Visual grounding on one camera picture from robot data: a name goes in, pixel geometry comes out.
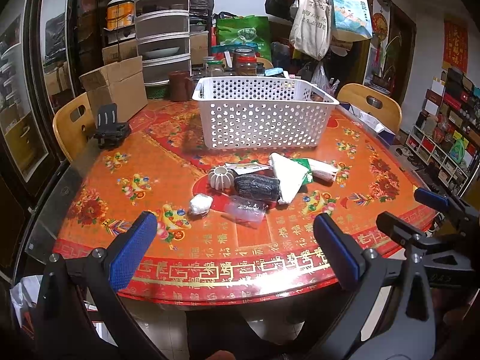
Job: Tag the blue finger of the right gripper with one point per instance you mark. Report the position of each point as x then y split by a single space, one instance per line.
398 230
431 200

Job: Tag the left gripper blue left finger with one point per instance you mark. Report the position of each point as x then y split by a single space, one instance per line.
127 250

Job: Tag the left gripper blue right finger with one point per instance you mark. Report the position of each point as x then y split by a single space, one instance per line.
342 252

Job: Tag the white towel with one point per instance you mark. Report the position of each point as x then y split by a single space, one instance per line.
291 175

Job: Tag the white ribbed round object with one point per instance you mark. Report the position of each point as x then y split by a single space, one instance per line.
221 178

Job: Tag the dark knitted soft roll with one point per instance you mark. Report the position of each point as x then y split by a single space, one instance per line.
258 187

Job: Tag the white storage shelf unit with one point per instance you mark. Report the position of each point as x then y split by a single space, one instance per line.
445 136

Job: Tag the small white wrapped packet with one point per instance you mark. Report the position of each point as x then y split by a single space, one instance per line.
200 204

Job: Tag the right wooden chair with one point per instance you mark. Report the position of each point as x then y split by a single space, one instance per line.
383 108

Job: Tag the wooden chair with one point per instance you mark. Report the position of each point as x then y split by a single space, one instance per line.
74 126
383 108

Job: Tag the clear plastic bag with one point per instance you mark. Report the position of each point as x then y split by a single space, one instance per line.
246 210

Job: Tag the red floral tablecloth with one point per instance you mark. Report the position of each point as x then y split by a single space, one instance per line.
211 247

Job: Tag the black phone holder stand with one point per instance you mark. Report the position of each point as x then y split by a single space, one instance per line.
110 132

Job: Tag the left wooden chair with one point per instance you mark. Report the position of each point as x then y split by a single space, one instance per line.
74 126

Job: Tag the brown cardboard box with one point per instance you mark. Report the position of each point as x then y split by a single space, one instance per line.
120 83

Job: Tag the dark brown mug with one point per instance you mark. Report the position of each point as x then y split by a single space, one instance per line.
180 86

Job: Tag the white perforated plastic basket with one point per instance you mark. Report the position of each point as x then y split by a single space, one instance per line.
251 112

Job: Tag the blue illustrated tote bag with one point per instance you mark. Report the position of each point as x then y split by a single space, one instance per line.
351 20

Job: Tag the beige canvas tote bag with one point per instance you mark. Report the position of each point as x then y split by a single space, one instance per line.
311 30

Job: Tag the red lidded glass jar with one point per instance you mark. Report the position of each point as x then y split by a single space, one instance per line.
245 61

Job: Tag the green shopping bag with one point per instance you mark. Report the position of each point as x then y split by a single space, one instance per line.
245 30

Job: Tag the white tiered drawer tower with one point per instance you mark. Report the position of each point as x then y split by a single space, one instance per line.
163 38

